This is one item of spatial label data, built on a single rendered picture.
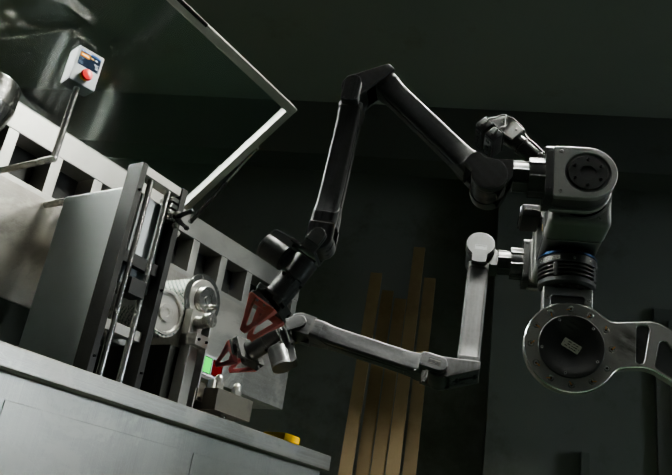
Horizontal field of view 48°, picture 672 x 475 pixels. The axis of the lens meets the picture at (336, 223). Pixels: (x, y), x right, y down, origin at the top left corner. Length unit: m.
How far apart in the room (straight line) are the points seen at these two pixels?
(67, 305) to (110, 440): 0.49
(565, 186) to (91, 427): 1.06
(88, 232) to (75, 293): 0.17
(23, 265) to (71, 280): 0.23
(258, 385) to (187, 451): 1.18
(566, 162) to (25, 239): 1.40
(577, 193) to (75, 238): 1.23
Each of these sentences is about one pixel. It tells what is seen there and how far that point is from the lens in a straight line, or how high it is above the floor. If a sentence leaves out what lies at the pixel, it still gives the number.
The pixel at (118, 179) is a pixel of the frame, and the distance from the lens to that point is 2.45.
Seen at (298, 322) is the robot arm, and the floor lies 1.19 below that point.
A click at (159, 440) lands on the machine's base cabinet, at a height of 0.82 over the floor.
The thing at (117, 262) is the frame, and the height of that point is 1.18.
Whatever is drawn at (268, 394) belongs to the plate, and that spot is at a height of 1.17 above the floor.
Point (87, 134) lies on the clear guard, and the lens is 2.40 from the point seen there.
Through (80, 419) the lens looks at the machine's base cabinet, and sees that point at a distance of 1.55.
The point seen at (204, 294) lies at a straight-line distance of 2.15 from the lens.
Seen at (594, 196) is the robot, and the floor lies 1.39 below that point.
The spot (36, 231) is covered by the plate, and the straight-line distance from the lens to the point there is 2.23.
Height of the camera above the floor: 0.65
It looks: 24 degrees up
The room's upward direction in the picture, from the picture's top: 9 degrees clockwise
